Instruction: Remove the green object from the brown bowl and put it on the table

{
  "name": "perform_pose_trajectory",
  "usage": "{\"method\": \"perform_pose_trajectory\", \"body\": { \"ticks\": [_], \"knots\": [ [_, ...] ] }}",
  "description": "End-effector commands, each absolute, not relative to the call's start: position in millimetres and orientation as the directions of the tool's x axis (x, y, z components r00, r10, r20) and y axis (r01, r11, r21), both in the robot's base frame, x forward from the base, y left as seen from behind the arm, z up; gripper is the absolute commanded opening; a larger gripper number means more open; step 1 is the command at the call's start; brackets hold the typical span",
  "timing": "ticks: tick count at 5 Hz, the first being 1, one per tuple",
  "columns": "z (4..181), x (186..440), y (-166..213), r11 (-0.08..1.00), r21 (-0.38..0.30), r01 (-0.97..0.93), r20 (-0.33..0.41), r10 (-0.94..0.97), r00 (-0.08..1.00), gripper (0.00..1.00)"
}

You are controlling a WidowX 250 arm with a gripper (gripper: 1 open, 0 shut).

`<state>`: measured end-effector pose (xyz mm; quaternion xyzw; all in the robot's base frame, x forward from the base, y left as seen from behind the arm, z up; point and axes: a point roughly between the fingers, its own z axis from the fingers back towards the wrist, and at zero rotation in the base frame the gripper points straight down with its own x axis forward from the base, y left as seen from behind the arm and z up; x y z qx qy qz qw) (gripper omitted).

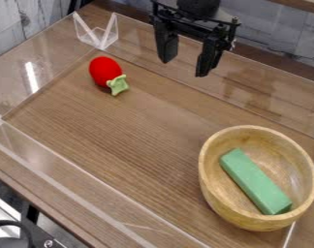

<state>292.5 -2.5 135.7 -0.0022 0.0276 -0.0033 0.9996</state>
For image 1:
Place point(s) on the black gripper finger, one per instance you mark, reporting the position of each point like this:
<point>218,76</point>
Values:
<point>210,55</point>
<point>167,41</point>

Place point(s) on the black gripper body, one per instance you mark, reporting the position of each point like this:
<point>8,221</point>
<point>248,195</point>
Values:
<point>198,19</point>

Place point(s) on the green rectangular block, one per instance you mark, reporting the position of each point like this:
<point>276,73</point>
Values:
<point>261,189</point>

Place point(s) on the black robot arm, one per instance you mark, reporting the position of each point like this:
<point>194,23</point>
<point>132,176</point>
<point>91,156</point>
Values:
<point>201,20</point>

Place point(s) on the brown wooden bowl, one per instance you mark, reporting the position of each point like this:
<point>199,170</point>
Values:
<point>285,162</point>

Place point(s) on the red plush strawberry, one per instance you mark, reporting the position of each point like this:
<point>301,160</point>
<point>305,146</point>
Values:
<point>108,75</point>

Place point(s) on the clear acrylic enclosure wall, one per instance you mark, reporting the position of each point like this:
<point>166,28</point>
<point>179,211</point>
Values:
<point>108,163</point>

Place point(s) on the black table leg bracket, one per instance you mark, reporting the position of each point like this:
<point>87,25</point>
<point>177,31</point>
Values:
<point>47,237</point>

